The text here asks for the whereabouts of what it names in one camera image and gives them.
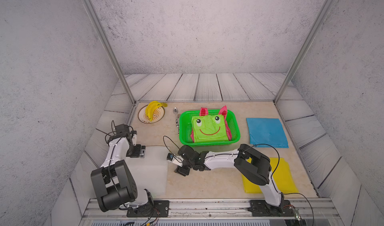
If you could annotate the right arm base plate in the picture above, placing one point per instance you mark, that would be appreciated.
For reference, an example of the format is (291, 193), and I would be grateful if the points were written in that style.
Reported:
(259, 208)

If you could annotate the green plastic basket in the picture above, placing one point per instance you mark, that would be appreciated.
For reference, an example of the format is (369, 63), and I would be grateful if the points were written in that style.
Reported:
(209, 128)

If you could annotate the green frog raincoat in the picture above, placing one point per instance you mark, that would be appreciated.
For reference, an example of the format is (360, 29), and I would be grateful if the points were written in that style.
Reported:
(209, 128)

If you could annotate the aluminium front rail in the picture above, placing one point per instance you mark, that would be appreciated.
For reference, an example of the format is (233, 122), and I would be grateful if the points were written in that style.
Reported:
(221, 212)

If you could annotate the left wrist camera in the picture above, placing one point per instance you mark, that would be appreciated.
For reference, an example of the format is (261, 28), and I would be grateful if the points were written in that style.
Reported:
(134, 137)

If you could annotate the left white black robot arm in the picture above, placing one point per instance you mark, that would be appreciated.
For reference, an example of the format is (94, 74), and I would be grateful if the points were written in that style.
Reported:
(113, 183)

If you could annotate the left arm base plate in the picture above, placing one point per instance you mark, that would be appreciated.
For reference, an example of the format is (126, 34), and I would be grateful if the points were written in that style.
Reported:
(157, 208)

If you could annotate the blue folded raincoat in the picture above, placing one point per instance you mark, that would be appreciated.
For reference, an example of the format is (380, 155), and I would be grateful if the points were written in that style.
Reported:
(267, 131)

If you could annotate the right aluminium frame post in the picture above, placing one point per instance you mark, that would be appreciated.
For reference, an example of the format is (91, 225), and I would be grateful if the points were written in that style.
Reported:
(320, 18)

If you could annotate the left aluminium frame post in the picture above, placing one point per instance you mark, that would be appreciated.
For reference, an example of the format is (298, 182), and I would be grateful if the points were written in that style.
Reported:
(107, 46)

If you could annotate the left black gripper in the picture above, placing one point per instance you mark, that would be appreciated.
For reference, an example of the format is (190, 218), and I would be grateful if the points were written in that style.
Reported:
(136, 153)

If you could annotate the yellow folded raincoat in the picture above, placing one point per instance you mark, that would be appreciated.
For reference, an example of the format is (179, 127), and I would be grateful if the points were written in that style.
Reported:
(283, 179)

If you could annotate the aluminium frame post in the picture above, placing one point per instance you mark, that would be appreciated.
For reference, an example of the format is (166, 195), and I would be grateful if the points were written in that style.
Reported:
(320, 18)
(107, 46)

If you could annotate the pink rabbit raincoat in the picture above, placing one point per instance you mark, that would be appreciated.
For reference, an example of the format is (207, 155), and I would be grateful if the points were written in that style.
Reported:
(223, 115)

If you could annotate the white raincoat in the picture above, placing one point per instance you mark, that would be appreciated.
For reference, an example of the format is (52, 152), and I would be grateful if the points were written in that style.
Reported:
(151, 171)

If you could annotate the round patterned plate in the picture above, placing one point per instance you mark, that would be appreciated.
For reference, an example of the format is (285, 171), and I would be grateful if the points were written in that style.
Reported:
(157, 115)

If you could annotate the cow pattern handle spoon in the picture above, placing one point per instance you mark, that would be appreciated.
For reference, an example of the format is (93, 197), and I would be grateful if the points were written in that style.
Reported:
(176, 113)

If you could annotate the yellow banana bunch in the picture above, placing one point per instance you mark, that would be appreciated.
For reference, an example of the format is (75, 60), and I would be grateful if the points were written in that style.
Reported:
(152, 106)

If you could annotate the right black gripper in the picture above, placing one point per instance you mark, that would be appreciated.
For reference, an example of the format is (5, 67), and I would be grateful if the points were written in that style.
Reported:
(180, 170)

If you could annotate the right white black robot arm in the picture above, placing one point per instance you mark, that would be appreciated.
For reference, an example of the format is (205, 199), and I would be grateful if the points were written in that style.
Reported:
(271, 175)

